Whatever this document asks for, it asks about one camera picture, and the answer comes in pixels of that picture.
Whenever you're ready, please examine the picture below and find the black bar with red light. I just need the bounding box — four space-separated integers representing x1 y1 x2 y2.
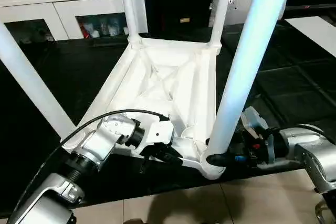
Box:
286 4 336 10

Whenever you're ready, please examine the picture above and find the metal chair leg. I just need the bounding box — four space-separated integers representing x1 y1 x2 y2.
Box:
314 199 336 224

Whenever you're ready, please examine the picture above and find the black ribbed dangling strap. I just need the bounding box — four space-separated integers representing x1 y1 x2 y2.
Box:
139 157 148 175

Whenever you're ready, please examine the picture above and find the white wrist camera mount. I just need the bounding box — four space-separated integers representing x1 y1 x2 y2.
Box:
240 105 276 165
132 119 174 157

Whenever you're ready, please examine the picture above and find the black work mat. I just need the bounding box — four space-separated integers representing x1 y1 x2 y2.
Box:
0 19 336 208

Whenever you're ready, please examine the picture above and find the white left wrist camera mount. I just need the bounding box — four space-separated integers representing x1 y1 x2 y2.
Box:
132 119 174 157

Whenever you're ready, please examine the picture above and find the black furniture with yellow label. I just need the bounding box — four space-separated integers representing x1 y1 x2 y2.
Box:
143 0 219 43

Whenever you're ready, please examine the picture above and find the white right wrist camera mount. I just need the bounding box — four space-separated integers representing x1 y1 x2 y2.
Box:
240 105 276 165

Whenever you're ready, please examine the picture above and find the white glass-door cabinet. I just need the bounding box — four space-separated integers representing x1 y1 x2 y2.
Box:
0 0 149 43

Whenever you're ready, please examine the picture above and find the white plastic table top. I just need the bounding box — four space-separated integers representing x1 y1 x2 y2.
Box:
61 36 227 180

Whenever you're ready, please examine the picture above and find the white plastic table leg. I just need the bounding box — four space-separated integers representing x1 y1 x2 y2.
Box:
0 20 77 138
208 0 236 48
117 0 144 48
207 0 297 159

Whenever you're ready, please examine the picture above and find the white flat board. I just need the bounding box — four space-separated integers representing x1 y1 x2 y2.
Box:
284 16 336 59

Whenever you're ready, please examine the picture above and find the grey cushion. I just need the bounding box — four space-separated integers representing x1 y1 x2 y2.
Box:
209 0 289 27

